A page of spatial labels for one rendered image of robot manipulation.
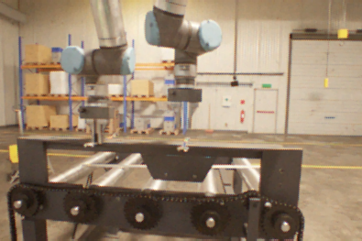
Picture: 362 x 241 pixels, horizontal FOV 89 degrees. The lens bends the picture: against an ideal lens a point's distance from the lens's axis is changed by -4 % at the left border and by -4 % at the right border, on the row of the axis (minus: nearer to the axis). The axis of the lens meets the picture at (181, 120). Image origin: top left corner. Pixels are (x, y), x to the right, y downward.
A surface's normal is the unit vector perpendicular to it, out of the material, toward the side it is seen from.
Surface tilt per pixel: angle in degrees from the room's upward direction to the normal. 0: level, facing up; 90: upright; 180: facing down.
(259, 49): 90
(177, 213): 90
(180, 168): 90
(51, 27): 90
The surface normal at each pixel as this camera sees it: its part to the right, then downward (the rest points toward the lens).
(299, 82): -0.10, 0.08
